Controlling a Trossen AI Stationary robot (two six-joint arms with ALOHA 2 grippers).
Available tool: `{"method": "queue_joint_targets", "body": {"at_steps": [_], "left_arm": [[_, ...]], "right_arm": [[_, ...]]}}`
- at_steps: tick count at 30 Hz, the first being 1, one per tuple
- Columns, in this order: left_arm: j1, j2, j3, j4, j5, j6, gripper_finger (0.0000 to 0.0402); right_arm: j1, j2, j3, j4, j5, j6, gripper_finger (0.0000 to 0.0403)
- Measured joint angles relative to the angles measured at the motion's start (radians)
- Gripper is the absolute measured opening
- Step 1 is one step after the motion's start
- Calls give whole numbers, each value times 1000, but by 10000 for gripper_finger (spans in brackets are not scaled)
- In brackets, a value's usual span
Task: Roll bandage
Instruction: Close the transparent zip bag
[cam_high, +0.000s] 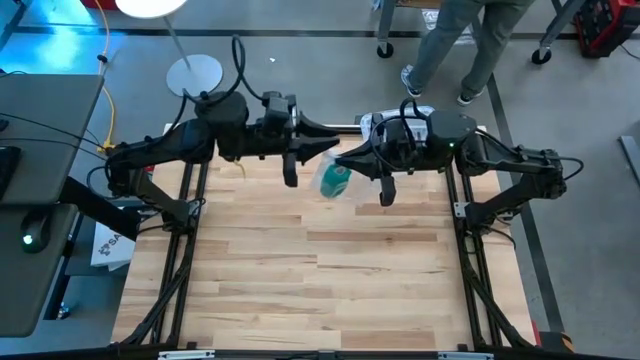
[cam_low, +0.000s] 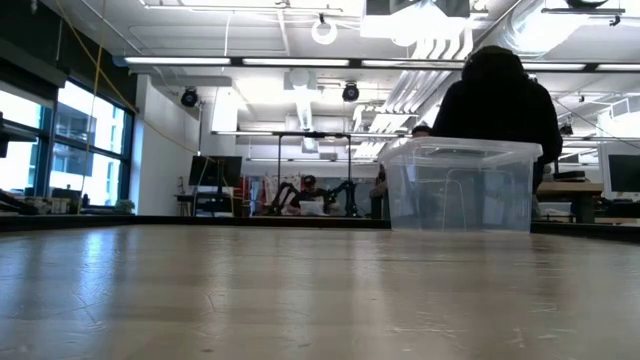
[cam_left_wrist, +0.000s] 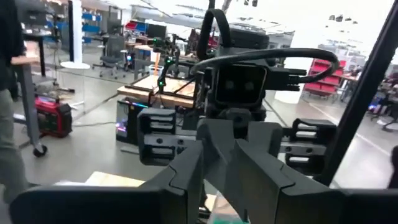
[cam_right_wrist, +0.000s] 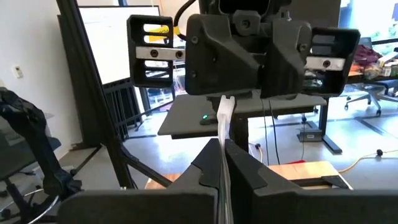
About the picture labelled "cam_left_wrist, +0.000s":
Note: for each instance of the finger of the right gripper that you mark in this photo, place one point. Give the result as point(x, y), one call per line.
point(217, 149)
point(267, 137)

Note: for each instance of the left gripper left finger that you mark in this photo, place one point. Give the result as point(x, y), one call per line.
point(109, 207)

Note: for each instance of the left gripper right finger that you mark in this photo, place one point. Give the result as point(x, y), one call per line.
point(311, 208)

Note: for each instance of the black distant robot arm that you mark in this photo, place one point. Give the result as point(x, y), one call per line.
point(164, 68)

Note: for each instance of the black computer tower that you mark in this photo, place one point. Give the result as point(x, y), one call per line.
point(130, 121)

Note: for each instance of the wooden workbench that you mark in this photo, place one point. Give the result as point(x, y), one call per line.
point(174, 87)

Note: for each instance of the red storage bins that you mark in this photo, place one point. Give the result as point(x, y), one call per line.
point(326, 77)

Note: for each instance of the dark grey office chair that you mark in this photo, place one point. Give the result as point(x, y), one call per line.
point(112, 56)

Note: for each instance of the red plastic crate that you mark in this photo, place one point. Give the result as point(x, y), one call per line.
point(53, 116)

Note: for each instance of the black computer monitor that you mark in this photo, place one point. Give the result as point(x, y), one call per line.
point(156, 31)

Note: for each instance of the grey cart leg with caster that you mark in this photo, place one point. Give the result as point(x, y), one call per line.
point(29, 109)

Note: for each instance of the person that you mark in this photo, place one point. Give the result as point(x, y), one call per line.
point(9, 124)

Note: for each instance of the blue bin shelving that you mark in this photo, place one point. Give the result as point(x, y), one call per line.
point(90, 28)

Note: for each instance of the white standing column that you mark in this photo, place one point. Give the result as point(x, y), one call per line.
point(76, 31)

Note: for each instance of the wooden cart top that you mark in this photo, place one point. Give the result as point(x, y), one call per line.
point(29, 57)

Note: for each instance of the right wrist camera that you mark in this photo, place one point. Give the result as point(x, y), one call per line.
point(241, 85)

